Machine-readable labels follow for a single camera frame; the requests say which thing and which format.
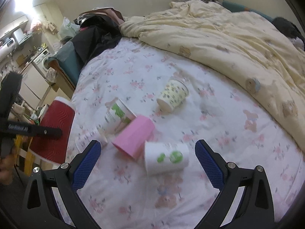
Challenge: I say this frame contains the yellow bear print duvet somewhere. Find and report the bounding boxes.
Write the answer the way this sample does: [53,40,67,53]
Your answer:
[120,0,304,141]

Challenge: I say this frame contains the pink plastic cup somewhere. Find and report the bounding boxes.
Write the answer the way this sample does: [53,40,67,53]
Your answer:
[112,115,155,160]

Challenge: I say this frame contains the red ribbed paper cup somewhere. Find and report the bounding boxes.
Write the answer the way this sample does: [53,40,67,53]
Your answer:
[30,97,75,164]

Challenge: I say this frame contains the white cabinet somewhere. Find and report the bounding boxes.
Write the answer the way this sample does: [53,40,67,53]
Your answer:
[19,64,49,109]

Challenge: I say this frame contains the floral white bed sheet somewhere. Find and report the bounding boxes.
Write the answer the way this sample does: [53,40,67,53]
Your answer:
[66,38,304,228]

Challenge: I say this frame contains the teal bed frame edge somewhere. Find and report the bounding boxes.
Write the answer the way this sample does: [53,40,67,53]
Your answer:
[47,41,84,89]

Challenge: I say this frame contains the white cup green trees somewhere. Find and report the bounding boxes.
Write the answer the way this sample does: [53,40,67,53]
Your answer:
[99,98,136,136]

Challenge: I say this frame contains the black clothing pile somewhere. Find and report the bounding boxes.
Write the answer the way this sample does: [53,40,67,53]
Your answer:
[71,8,124,64]

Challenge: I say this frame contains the cream patterned paper cup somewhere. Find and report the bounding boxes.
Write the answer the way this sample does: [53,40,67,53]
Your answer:
[157,79,189,113]

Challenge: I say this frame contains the small pink patterned cup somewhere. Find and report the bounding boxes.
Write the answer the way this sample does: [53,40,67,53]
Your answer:
[75,128,108,152]

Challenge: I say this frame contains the white cup green globe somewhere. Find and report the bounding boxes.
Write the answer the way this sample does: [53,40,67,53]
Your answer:
[144,142,190,176]

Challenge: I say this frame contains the dark clothes near pillow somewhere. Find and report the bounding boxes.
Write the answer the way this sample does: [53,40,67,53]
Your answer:
[272,17,304,50]

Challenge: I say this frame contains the white plastic bag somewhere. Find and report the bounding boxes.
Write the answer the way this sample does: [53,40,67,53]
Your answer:
[58,17,80,39]

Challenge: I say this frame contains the white washing machine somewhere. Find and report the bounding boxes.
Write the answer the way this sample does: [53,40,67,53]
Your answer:
[32,47,53,76]

